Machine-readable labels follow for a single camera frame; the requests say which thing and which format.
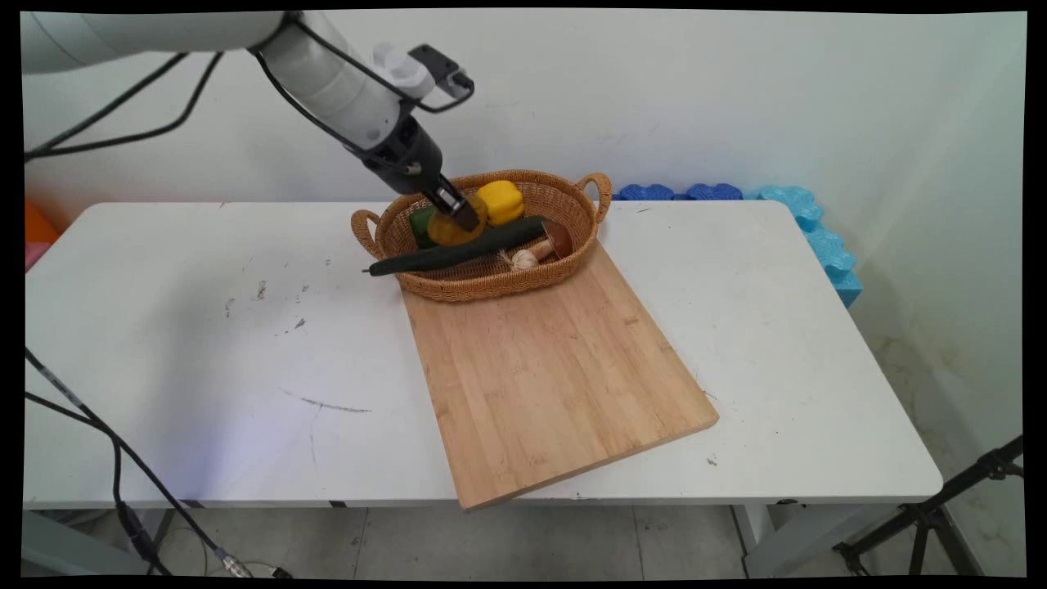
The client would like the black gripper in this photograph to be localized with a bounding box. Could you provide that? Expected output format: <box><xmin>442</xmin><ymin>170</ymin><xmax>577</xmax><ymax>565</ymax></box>
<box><xmin>359</xmin><ymin>119</ymin><xmax>483</xmax><ymax>233</ymax></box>

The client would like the yellow-brown potato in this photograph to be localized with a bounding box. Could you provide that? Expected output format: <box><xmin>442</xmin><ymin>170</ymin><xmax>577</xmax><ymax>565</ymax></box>
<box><xmin>426</xmin><ymin>195</ymin><xmax>490</xmax><ymax>248</ymax></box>

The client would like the green bell pepper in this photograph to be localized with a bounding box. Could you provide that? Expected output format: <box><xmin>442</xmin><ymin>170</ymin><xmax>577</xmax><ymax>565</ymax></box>
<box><xmin>408</xmin><ymin>205</ymin><xmax>439</xmax><ymax>250</ymax></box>

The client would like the long dark green cucumber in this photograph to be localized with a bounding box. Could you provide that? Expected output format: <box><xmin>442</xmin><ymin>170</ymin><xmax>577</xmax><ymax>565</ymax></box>
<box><xmin>362</xmin><ymin>215</ymin><xmax>550</xmax><ymax>278</ymax></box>

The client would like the yellow bell pepper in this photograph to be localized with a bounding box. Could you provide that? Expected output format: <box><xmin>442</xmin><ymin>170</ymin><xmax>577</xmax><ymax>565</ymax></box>
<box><xmin>474</xmin><ymin>180</ymin><xmax>527</xmax><ymax>227</ymax></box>

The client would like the brown cap toy mushroom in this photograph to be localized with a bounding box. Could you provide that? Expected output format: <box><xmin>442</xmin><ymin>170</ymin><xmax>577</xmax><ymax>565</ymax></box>
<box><xmin>527</xmin><ymin>219</ymin><xmax>574</xmax><ymax>263</ymax></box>

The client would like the light wooden cutting board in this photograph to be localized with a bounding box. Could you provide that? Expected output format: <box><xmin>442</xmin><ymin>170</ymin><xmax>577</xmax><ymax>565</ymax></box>
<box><xmin>400</xmin><ymin>239</ymin><xmax>721</xmax><ymax>512</ymax></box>

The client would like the light blue foam mat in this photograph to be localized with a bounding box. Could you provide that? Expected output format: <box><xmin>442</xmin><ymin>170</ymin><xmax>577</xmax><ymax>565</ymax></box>
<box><xmin>748</xmin><ymin>185</ymin><xmax>865</xmax><ymax>309</ymax></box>

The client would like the orange foam piece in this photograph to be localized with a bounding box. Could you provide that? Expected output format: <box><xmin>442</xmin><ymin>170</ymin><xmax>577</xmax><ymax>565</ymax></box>
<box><xmin>24</xmin><ymin>200</ymin><xmax>63</xmax><ymax>247</ymax></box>

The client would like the white table leg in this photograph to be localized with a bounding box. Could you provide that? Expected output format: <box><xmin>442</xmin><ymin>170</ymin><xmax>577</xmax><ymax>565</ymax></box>
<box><xmin>730</xmin><ymin>501</ymin><xmax>902</xmax><ymax>579</ymax></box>

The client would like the grey table leg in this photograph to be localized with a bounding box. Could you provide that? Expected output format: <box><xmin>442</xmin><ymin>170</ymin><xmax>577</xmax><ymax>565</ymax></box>
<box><xmin>22</xmin><ymin>510</ymin><xmax>146</xmax><ymax>577</ymax></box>

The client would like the black tripod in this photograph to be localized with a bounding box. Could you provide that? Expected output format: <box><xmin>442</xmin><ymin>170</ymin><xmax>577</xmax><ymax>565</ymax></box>
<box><xmin>832</xmin><ymin>434</ymin><xmax>1026</xmax><ymax>578</ymax></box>

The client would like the woven wicker basket with handles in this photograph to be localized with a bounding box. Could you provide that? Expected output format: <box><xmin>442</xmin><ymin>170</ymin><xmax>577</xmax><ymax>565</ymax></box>
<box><xmin>351</xmin><ymin>169</ymin><xmax>613</xmax><ymax>303</ymax></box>

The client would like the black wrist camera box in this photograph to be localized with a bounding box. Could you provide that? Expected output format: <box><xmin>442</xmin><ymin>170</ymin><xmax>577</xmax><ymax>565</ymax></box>
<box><xmin>407</xmin><ymin>44</ymin><xmax>476</xmax><ymax>96</ymax></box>

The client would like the black cable along robot arm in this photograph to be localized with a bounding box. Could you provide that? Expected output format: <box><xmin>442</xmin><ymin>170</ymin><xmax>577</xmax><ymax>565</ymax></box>
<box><xmin>249</xmin><ymin>15</ymin><xmax>477</xmax><ymax>178</ymax></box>

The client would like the black hanging cable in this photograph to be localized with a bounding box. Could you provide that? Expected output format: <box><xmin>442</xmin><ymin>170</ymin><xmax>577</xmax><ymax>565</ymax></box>
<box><xmin>23</xmin><ymin>52</ymin><xmax>191</xmax><ymax>156</ymax></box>
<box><xmin>23</xmin><ymin>51</ymin><xmax>226</xmax><ymax>161</ymax></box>

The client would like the black cable with metal connector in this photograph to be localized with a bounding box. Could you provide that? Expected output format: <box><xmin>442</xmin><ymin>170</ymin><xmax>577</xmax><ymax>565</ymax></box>
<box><xmin>23</xmin><ymin>350</ymin><xmax>254</xmax><ymax>578</ymax></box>

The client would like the black cable with inline block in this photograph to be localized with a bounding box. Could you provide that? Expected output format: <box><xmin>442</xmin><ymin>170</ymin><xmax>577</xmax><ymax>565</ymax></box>
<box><xmin>23</xmin><ymin>393</ymin><xmax>174</xmax><ymax>577</ymax></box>

